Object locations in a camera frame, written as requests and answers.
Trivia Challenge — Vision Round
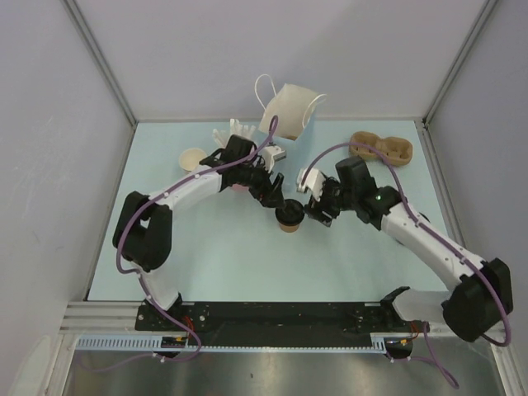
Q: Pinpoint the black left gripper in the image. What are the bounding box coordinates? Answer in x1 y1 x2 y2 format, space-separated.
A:
237 156 285 209

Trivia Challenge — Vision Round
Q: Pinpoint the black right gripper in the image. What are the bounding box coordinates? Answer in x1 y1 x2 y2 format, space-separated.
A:
304 175 357 227

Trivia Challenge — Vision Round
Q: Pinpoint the black plastic cup lid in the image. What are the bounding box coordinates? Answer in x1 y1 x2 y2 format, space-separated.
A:
275 199 304 226

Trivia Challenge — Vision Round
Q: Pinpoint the white and blue paper bag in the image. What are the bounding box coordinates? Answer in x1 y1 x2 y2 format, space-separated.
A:
254 74 328 140

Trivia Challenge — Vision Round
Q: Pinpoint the single brown paper cup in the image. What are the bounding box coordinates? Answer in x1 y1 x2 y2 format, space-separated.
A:
279 223 300 233

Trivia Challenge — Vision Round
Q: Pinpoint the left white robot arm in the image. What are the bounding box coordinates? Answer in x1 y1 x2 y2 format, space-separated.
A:
112 135 285 330

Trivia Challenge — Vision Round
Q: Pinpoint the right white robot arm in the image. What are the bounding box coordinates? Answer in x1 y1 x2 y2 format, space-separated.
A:
297 156 513 346

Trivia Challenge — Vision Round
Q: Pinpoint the pink straw holder cup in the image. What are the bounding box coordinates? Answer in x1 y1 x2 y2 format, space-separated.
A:
232 184 248 192

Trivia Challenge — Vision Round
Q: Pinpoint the bundle of wrapped white straws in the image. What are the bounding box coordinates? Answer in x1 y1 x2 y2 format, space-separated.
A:
212 119 257 149

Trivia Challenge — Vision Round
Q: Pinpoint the stack of brown paper cups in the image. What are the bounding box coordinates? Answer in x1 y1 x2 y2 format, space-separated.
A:
178 148 207 173

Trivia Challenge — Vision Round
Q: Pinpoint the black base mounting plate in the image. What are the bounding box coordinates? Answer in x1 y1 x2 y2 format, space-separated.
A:
135 301 430 348

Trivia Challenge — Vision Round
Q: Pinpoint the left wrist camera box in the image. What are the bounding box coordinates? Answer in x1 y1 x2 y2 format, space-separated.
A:
260 144 286 173

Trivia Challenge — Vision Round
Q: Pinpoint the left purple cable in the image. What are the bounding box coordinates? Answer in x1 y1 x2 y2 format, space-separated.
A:
78 115 280 372

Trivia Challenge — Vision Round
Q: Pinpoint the purple cable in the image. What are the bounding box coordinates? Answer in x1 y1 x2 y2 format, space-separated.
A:
299 142 515 391
78 115 280 372

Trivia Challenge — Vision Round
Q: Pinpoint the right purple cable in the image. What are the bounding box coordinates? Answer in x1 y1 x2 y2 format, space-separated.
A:
299 142 515 391

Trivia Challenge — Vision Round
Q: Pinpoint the aluminium frame rail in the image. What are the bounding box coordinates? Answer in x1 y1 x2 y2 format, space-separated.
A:
60 301 422 354

